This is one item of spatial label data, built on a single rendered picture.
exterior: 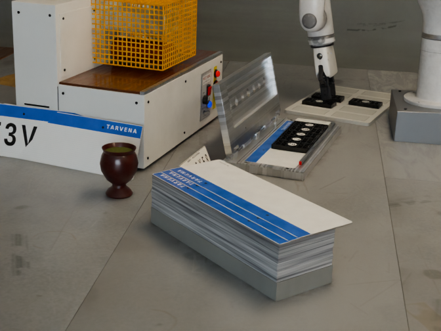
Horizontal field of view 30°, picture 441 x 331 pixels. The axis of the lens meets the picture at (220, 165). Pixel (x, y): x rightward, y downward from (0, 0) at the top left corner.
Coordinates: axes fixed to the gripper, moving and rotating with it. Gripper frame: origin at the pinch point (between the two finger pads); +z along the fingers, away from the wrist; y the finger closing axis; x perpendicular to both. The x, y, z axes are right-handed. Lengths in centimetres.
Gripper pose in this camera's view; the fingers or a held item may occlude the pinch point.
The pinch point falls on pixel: (328, 91)
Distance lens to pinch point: 270.0
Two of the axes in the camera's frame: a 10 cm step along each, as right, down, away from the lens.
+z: 1.6, 9.6, 2.5
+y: 3.7, -2.9, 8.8
